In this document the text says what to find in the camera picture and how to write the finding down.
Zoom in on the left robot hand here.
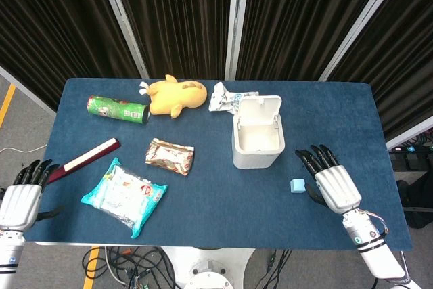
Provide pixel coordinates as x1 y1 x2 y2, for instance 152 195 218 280
0 158 66 231

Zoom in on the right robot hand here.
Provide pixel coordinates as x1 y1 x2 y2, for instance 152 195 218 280
294 144 363 215

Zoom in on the small light blue cube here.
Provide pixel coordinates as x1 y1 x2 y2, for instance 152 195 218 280
290 178 306 194

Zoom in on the white square bin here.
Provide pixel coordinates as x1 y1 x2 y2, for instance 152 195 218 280
231 95 286 170

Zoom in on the green cylindrical chip can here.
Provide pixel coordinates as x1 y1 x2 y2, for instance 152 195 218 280
87 95 151 125

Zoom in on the dark red flat box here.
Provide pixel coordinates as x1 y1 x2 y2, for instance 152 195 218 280
45 137 122 185

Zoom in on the black power strip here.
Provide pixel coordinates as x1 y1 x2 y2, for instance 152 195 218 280
388 145 433 161

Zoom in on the teal and white snack bag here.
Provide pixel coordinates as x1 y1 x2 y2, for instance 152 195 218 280
80 157 168 239

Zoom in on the crumpled white snack wrapper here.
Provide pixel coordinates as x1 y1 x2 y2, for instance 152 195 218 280
208 81 260 115

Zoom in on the red and white snack packet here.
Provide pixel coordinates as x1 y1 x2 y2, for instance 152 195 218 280
145 137 196 177

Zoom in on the yellow plush duck toy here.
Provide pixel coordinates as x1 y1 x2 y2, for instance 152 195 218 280
138 74 208 120

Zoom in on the white cable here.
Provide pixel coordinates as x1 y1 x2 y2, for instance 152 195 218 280
0 145 47 154

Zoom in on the black cable bundle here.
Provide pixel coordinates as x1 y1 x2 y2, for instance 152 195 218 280
82 246 177 289

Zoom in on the white table pedestal base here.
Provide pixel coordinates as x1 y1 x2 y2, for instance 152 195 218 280
161 246 257 289

